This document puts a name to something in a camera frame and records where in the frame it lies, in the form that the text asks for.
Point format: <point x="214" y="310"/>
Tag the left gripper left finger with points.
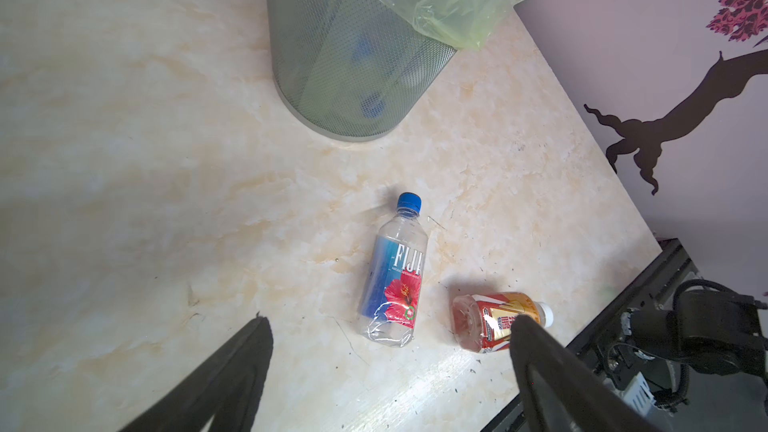
<point x="223" y="393"/>

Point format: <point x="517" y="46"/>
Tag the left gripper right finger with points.
<point x="558" y="392"/>

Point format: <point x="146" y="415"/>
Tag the Fiji bottle pink flower label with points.
<point x="390" y="301"/>

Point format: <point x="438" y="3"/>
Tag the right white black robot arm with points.
<point x="710" y="329"/>

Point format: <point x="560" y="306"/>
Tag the mesh bin with green liner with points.
<point x="353" y="69"/>

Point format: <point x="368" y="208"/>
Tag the amber tea bottle red label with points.
<point x="482" y="322"/>

